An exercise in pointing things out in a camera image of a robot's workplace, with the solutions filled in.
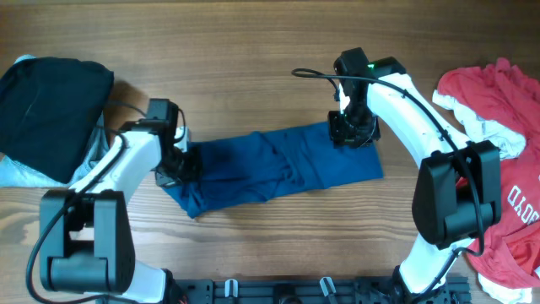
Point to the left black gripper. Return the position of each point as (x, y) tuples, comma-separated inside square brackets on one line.
[(178, 167)]

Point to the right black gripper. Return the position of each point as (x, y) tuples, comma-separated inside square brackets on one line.
[(348, 132)]

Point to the blue polo shirt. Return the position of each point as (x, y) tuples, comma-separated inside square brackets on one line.
[(261, 166)]

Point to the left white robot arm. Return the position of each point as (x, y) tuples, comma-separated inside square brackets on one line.
[(85, 245)]

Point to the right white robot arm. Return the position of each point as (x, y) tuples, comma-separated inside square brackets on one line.
[(457, 192)]

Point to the black folded garment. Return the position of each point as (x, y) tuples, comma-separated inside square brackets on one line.
[(46, 114)]

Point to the red and white jersey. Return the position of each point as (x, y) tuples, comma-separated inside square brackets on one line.
[(499, 103)]

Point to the light grey folded garment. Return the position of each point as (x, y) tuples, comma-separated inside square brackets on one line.
[(93, 156)]

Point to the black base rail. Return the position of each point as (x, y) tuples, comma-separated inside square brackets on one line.
[(295, 290)]

